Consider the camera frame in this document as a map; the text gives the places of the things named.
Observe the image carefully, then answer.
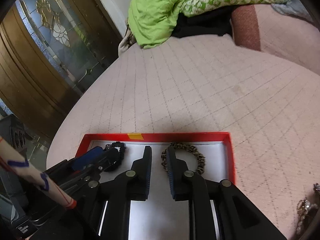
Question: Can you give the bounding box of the red shallow tray box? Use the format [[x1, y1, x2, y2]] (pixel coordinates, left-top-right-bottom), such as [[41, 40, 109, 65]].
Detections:
[[76, 132, 235, 239]]

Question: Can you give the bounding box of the wooden glass door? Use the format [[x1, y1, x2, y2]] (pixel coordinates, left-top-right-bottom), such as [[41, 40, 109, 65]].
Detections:
[[1, 0, 121, 139]]

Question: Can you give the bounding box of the leopard print scrunchie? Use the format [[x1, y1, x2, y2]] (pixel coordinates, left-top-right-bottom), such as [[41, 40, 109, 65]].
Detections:
[[169, 142, 206, 175]]

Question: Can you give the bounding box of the white red striped stick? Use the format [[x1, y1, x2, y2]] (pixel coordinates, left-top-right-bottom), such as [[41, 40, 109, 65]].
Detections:
[[0, 137, 76, 209]]

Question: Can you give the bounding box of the pink bolster pillow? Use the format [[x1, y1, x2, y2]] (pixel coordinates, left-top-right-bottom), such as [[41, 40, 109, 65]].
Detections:
[[231, 4, 319, 74]]

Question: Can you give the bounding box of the black beaded scrunchie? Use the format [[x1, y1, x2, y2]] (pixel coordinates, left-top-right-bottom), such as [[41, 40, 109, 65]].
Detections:
[[103, 141, 126, 172]]

